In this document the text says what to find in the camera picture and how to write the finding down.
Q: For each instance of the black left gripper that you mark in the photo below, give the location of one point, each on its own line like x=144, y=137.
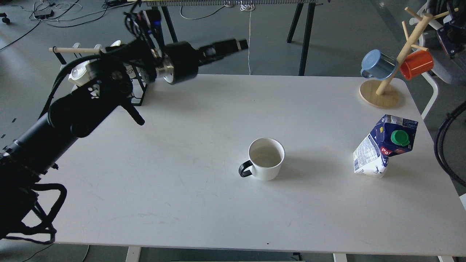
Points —
x=218, y=50

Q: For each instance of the white mug black handle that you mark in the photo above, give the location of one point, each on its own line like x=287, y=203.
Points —
x=265, y=159

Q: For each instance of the blue white milk carton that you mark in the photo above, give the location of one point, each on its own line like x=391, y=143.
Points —
x=391, y=136

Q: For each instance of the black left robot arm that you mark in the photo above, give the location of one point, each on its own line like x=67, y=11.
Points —
x=84, y=93

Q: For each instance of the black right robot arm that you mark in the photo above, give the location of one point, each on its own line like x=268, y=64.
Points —
x=451, y=37

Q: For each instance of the blue metal cup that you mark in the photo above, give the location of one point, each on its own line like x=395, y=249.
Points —
x=377, y=64

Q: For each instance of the orange cup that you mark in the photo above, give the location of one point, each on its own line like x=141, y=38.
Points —
x=416, y=63

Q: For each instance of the white hanging mug rear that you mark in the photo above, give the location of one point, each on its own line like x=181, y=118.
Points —
x=117, y=43

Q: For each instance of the white hanging mug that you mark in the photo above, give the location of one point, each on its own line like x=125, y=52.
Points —
x=117, y=43
x=80, y=75

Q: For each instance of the black trestle table legs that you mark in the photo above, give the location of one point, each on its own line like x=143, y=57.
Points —
x=253, y=20

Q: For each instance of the white hanging mug front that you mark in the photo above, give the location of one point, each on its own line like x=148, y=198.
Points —
x=80, y=75

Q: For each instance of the wooden mug tree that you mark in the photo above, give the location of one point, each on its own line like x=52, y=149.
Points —
x=382, y=94

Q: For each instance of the black wire mug rack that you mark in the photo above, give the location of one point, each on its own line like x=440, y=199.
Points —
x=140, y=85

